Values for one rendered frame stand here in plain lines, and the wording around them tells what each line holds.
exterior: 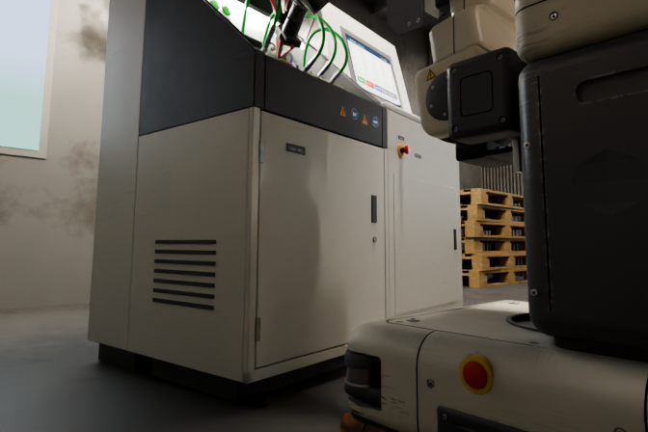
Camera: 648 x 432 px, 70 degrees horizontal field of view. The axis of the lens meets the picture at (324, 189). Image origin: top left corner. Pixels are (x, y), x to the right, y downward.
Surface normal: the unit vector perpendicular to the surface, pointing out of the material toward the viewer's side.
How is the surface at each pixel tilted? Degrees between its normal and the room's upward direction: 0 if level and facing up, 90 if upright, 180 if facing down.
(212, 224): 90
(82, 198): 90
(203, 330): 90
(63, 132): 90
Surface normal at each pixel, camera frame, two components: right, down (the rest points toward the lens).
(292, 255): 0.78, -0.07
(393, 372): -0.74, -0.08
